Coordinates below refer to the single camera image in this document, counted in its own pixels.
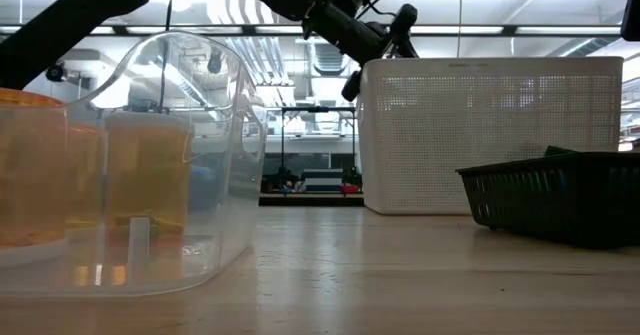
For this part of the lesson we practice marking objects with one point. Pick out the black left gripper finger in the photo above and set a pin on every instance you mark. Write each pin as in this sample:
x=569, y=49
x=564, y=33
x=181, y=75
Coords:
x=352, y=86

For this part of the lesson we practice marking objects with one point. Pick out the dark green pouch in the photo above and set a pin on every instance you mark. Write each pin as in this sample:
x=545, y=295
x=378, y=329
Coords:
x=557, y=150

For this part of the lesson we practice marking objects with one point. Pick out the orange pill bottle white cap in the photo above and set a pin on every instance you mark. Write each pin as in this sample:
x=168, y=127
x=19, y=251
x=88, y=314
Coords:
x=30, y=175
x=150, y=175
x=85, y=175

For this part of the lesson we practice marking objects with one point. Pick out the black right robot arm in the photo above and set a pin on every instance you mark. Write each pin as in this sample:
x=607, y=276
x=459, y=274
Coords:
x=632, y=10

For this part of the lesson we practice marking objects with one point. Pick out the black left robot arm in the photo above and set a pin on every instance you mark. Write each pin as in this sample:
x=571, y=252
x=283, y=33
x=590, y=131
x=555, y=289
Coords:
x=60, y=20

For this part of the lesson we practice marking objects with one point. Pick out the white perforated laundry basket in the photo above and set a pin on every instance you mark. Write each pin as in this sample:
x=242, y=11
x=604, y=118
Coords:
x=500, y=125

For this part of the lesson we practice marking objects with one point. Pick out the clear plastic bin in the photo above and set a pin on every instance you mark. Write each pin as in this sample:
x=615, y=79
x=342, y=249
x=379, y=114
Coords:
x=225, y=200

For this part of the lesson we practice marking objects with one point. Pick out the black slotted plastic basket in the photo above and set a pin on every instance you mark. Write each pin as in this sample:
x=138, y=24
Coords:
x=550, y=200

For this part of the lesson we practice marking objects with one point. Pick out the thin grey hanging pole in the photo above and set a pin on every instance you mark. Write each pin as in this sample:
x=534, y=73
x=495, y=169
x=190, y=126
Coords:
x=459, y=5

